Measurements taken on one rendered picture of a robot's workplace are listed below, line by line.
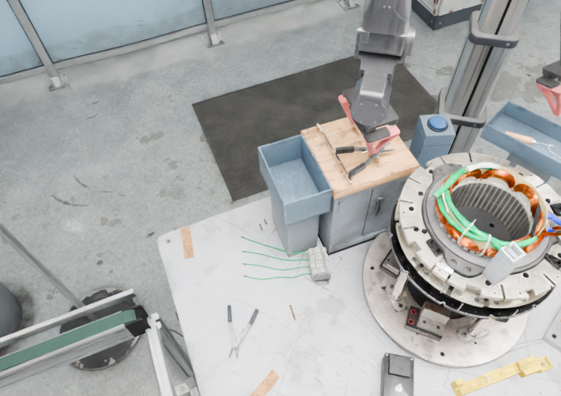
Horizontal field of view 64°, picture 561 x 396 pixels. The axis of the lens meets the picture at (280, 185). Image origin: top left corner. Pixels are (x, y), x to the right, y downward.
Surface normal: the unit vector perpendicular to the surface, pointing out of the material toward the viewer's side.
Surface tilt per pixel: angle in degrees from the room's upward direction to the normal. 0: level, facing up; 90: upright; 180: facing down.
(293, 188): 0
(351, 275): 0
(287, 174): 0
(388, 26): 106
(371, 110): 94
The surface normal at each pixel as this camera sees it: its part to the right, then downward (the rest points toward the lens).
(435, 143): 0.04, 0.80
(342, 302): -0.03, -0.59
